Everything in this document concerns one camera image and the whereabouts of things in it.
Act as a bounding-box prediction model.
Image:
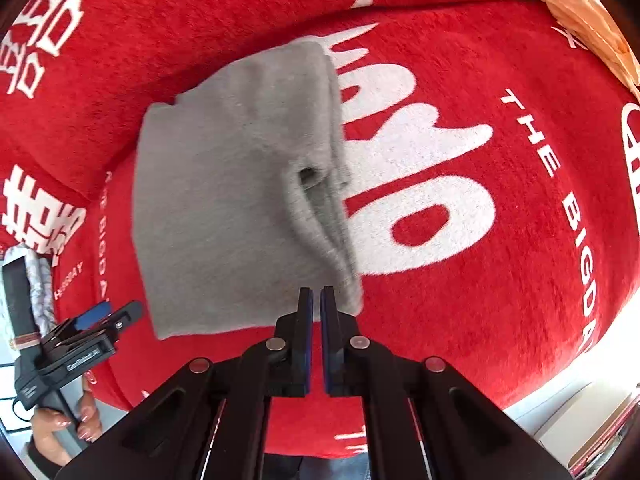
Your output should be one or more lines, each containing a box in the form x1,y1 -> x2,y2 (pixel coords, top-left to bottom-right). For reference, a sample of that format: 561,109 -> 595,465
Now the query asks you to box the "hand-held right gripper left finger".
52,286 -> 314,480

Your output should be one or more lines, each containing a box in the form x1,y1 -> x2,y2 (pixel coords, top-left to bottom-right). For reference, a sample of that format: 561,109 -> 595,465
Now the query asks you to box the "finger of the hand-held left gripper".
74,302 -> 111,330
106,300 -> 146,334

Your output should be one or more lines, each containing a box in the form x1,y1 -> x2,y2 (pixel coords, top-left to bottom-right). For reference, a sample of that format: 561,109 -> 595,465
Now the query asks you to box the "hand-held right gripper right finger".
320,286 -> 574,480

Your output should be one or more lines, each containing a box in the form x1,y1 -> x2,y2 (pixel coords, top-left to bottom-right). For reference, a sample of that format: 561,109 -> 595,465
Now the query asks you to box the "grey fleece garment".
131,40 -> 365,342

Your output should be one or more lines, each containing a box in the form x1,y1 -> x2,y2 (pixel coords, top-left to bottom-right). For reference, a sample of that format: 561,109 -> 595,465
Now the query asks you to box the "person's left forearm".
26,435 -> 71,480

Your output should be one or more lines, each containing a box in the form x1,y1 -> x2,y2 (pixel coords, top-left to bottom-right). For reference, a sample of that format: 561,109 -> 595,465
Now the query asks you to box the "person's left hand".
31,379 -> 104,467

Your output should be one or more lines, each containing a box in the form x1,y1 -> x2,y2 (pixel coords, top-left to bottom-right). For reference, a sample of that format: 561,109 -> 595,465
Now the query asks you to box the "grey patterned cloth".
4,244 -> 57,333

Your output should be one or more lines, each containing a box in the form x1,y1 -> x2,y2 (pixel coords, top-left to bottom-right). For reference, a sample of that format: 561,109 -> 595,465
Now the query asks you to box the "red printed blanket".
0,0 -> 640,461

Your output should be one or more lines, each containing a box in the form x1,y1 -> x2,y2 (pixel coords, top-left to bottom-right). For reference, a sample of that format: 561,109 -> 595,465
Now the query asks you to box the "pale flat box stack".
567,389 -> 640,479

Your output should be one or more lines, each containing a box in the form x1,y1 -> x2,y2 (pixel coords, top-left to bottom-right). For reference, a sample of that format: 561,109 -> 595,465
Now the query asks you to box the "orange cloth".
537,0 -> 640,92

